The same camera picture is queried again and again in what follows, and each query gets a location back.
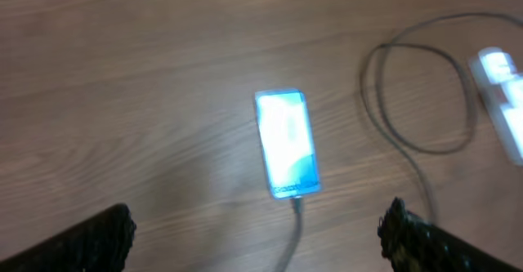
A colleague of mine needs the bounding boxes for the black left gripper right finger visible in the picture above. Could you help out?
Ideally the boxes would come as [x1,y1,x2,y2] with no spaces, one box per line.
[378,198,519,272]

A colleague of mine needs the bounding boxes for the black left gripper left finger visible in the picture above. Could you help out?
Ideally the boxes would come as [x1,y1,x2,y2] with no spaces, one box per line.
[1,203,136,272]

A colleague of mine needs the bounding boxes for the blue Galaxy smartphone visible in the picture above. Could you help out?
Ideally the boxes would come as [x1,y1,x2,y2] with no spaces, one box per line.
[254,88,321,199]

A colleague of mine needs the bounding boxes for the black charger cable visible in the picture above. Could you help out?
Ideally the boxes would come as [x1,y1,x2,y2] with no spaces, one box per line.
[273,12,523,272]

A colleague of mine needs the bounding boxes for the white charger adapter plug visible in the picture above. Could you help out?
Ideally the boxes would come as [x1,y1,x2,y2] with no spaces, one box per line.
[476,47,521,86]

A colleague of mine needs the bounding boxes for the white power strip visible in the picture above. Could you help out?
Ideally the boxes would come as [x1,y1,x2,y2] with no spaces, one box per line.
[470,55,522,166]

